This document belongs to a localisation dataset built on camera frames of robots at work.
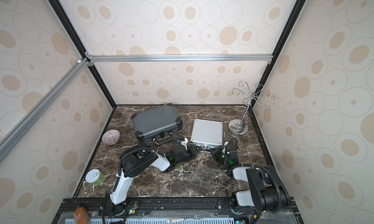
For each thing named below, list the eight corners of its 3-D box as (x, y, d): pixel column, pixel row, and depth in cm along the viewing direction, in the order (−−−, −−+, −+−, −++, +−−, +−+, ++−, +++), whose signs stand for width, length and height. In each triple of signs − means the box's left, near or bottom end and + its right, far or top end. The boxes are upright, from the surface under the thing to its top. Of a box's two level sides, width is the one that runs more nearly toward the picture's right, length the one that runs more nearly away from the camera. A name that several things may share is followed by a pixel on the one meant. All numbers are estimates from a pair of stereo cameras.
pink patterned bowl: (103, 145, 99) (99, 141, 94) (108, 133, 105) (105, 129, 100) (119, 145, 99) (115, 141, 94) (123, 133, 105) (120, 129, 100)
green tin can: (88, 185, 82) (82, 182, 78) (94, 172, 87) (88, 168, 82) (102, 185, 82) (96, 182, 78) (107, 172, 87) (102, 168, 82)
